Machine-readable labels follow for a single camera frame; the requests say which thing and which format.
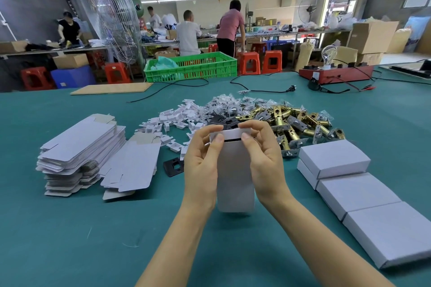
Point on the black wall fan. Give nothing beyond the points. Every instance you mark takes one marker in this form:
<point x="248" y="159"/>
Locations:
<point x="309" y="8"/>

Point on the tall stack of flat cartons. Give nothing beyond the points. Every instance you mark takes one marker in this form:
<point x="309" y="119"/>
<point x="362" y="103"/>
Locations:
<point x="80" y="149"/>

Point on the red test box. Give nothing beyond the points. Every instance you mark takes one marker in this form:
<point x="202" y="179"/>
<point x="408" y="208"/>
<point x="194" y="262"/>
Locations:
<point x="336" y="75"/>

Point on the red alligator clip leads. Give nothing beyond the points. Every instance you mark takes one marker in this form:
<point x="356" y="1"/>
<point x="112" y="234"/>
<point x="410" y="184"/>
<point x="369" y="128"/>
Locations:
<point x="365" y="88"/>

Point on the blue plastic bin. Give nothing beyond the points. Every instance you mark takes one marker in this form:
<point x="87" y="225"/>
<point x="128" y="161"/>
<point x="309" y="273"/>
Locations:
<point x="72" y="78"/>

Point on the shallow brown cardboard box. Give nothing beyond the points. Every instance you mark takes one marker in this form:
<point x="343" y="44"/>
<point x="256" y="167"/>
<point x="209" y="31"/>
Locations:
<point x="13" y="47"/>

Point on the white carton box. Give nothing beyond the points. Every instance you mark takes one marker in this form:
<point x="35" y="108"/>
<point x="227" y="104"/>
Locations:
<point x="390" y="233"/>
<point x="234" y="179"/>
<point x="307" y="175"/>
<point x="333" y="157"/>
<point x="357" y="194"/>

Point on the white plastic bags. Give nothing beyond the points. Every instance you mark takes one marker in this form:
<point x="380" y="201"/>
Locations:
<point x="341" y="21"/>

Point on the pile of brass door latches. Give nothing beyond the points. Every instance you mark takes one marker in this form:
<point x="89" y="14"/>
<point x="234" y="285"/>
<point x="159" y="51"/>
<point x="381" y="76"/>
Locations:
<point x="296" y="122"/>

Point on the person's right hand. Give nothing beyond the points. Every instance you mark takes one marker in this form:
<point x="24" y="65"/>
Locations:
<point x="269" y="169"/>

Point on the beige sack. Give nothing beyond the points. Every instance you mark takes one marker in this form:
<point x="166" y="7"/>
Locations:
<point x="308" y="56"/>

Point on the flat black frame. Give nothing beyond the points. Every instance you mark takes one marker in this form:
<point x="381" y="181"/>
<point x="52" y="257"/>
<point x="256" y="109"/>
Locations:
<point x="412" y="70"/>

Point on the person's right thumb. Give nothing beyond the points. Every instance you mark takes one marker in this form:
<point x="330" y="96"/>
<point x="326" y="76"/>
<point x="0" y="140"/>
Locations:
<point x="252" y="155"/>

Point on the person's right forearm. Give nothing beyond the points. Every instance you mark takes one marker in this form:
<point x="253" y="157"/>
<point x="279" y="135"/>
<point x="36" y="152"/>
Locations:
<point x="323" y="239"/>

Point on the brown cardboard sheet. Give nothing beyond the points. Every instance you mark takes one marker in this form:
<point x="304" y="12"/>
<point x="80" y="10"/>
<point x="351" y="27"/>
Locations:
<point x="112" y="88"/>

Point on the heap of black strike plates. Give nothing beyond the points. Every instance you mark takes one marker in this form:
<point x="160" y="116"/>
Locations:
<point x="224" y="121"/>

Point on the closed white carton box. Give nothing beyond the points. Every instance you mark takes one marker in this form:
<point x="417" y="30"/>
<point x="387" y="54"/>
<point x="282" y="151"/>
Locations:
<point x="307" y="175"/>
<point x="390" y="233"/>
<point x="333" y="157"/>
<point x="357" y="194"/>

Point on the person's left hand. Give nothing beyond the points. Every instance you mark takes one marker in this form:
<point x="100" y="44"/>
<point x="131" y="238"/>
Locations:
<point x="198" y="169"/>

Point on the pile of white plastic pieces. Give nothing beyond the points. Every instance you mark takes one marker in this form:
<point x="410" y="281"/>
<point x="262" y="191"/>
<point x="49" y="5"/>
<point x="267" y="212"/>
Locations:
<point x="175" y="122"/>

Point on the single black strike plate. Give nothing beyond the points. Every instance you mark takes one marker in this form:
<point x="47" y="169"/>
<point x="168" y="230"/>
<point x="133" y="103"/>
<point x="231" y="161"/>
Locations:
<point x="173" y="166"/>

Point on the black power adapter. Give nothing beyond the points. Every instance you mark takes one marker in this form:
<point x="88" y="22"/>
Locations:
<point x="315" y="85"/>

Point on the long work bench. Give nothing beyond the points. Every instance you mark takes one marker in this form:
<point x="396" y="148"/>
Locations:
<point x="289" y="31"/>

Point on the clear light bulb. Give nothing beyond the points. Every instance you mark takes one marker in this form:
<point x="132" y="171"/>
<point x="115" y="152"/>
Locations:
<point x="329" y="54"/>

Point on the open brown cardboard box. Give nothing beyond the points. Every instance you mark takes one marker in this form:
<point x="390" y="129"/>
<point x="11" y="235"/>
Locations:
<point x="70" y="60"/>

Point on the person's left thumb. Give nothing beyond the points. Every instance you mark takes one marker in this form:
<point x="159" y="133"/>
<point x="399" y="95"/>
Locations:
<point x="214" y="157"/>

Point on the low stack of flat cartons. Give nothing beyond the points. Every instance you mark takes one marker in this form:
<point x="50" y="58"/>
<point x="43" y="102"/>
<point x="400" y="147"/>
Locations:
<point x="131" y="165"/>

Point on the person's left forearm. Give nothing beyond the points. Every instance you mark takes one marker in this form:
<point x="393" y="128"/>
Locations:
<point x="175" y="246"/>

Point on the large brown cardboard box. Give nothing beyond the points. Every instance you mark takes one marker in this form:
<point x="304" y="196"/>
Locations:
<point x="372" y="38"/>

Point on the green plastic bag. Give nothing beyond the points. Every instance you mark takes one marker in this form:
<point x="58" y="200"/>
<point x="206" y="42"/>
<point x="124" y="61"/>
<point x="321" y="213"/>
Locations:
<point x="165" y="66"/>

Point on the red plastic stool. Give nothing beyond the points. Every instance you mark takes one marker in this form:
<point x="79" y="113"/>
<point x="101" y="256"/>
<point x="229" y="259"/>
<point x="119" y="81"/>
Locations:
<point x="35" y="78"/>
<point x="116" y="73"/>
<point x="272" y="61"/>
<point x="249" y="63"/>

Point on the small brown cardboard box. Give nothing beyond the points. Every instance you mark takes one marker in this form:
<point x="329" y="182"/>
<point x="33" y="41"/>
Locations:
<point x="345" y="56"/>

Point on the pile of clear screw bags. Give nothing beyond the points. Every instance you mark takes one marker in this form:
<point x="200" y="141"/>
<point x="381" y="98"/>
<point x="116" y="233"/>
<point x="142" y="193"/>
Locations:
<point x="235" y="103"/>

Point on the green plastic crate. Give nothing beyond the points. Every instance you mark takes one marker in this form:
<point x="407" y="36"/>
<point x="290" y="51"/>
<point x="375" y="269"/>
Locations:
<point x="202" y="68"/>

